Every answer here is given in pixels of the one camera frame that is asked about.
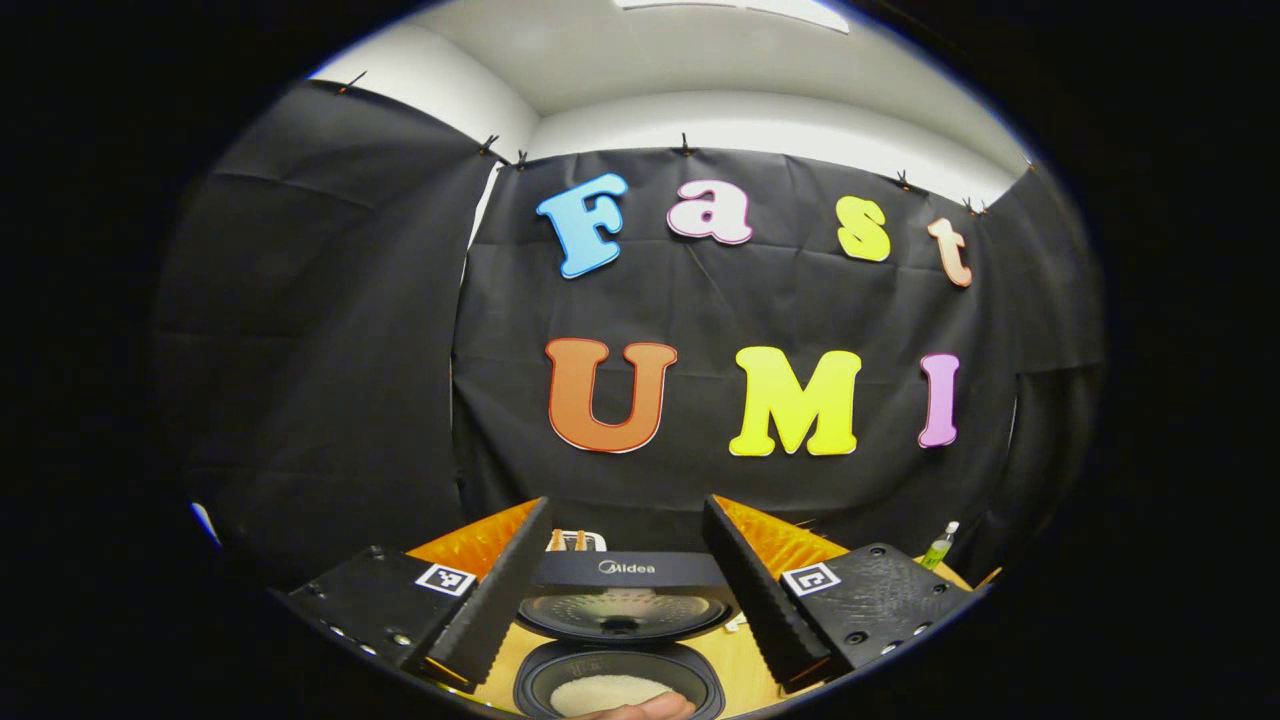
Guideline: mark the white toaster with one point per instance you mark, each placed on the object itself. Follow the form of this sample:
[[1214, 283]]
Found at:
[[595, 542]]

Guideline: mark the white rice portion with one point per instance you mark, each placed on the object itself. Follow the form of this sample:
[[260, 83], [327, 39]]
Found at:
[[600, 690]]

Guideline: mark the green drink bottle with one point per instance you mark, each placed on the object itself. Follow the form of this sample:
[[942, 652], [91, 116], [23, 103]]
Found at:
[[938, 548]]

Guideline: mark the large ceiling light panel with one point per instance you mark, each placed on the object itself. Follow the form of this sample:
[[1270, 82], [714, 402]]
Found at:
[[730, 10]]

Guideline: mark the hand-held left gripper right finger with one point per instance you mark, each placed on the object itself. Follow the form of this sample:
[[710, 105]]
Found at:
[[760, 600]]

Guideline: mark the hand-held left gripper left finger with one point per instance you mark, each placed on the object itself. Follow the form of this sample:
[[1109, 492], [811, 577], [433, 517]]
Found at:
[[495, 605]]

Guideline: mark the black backdrop cloth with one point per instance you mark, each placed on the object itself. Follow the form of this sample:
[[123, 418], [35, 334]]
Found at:
[[700, 300]]

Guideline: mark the grey rice cooker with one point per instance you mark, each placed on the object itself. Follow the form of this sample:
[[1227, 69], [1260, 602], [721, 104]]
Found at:
[[620, 585]]

